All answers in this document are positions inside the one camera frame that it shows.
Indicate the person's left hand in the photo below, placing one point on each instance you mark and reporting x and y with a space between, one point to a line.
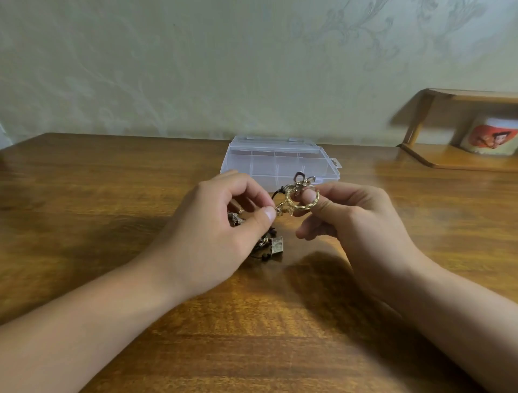
202 239

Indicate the person's right hand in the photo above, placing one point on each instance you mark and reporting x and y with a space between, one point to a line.
368 235

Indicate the clear plastic organizer box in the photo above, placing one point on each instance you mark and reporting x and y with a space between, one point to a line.
275 160

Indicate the person's left forearm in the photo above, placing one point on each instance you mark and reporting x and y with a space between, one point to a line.
73 336

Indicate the person's right forearm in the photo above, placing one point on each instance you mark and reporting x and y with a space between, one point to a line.
465 332

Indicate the wooden shelf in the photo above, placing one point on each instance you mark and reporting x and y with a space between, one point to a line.
457 155

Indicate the white printed mug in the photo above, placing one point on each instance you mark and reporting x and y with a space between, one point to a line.
492 136

